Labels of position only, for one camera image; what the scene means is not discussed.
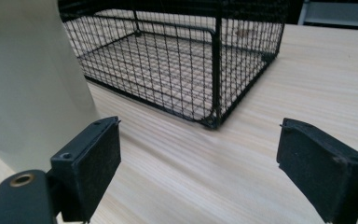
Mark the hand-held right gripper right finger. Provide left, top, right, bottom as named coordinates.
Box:
left=276, top=117, right=358, bottom=224

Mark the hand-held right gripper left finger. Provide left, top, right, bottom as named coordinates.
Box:
left=49, top=116, right=122, bottom=223

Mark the pale green plastic container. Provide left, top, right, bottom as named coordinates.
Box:
left=0, top=0, right=101, bottom=173

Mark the black wire mesh basket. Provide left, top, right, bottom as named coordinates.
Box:
left=58, top=0, right=288, bottom=130

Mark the grey shelf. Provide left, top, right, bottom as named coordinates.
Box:
left=297, top=0, right=358, bottom=32

